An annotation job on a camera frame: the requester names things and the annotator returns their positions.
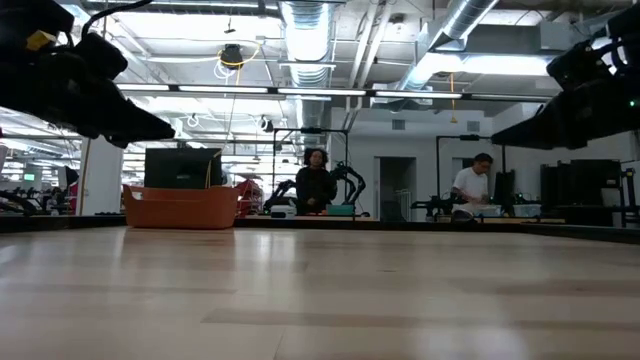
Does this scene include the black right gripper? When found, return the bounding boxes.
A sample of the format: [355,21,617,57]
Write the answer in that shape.
[490,2,640,151]

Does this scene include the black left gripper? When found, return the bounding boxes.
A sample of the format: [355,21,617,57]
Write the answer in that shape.
[0,0,177,150]

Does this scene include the black cabinet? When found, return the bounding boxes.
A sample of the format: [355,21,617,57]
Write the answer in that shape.
[539,158,624,207]

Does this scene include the white pillar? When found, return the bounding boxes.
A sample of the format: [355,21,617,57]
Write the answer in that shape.
[79,137,125,216]

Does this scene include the orange plastic bin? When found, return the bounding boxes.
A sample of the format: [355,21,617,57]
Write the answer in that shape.
[122,183,241,230]

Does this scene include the person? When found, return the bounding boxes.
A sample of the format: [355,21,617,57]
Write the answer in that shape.
[451,152,495,219]
[294,148,339,216]

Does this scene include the ceiling light strip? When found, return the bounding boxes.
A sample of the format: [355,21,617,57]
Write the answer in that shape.
[117,83,369,97]

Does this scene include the red equipment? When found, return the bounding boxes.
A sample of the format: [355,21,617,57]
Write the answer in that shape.
[238,178,266,217]

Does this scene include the yellow hanging cable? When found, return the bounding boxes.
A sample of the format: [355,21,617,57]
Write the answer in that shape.
[78,138,92,217]

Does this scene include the yellow cord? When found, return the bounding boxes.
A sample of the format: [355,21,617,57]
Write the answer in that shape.
[204,147,224,190]

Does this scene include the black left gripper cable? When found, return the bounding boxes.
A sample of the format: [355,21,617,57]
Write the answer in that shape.
[79,0,154,39]

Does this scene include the black ceiling camera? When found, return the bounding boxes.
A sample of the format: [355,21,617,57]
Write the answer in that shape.
[218,43,246,71]

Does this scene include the yellow cable tag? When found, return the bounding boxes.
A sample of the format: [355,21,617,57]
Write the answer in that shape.
[24,29,59,52]

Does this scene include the silver ceiling duct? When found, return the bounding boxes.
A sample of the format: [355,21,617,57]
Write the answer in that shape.
[399,0,501,91]

